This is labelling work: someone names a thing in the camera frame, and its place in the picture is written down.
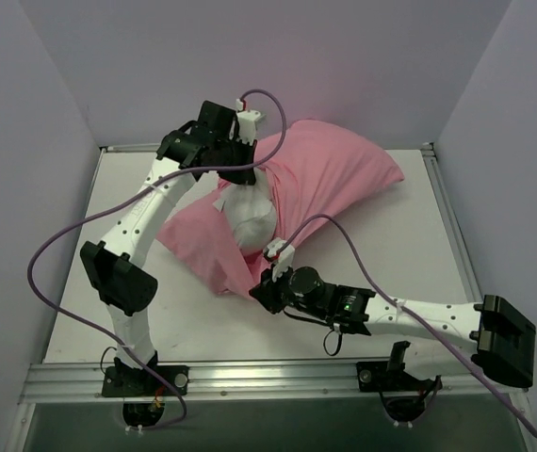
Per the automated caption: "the white pillow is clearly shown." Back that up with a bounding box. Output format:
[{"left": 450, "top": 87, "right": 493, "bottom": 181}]
[{"left": 214, "top": 169, "right": 277, "bottom": 256}]

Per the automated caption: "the pink rose-print pillowcase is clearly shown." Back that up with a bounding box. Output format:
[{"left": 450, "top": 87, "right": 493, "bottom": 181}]
[{"left": 156, "top": 120, "right": 404, "bottom": 297}]

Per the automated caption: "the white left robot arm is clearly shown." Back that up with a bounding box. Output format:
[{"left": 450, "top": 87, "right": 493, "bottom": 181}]
[{"left": 80, "top": 101, "right": 263, "bottom": 395}]

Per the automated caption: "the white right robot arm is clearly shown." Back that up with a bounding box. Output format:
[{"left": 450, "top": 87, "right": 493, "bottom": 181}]
[{"left": 249, "top": 266, "right": 536, "bottom": 389}]

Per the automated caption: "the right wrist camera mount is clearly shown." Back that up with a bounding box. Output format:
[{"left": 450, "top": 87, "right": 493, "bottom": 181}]
[{"left": 263, "top": 237, "right": 295, "bottom": 282}]

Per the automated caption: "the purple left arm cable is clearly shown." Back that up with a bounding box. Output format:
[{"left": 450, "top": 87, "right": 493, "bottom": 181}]
[{"left": 26, "top": 89, "right": 288, "bottom": 432}]

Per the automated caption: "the front aluminium rail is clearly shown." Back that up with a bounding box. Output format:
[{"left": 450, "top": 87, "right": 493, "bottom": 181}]
[{"left": 17, "top": 352, "right": 529, "bottom": 406}]

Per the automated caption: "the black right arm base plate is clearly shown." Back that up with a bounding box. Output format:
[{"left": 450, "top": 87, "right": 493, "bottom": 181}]
[{"left": 355, "top": 361, "right": 441, "bottom": 394}]

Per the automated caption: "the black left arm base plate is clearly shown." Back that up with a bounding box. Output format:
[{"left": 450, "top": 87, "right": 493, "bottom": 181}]
[{"left": 101, "top": 363, "right": 189, "bottom": 398}]

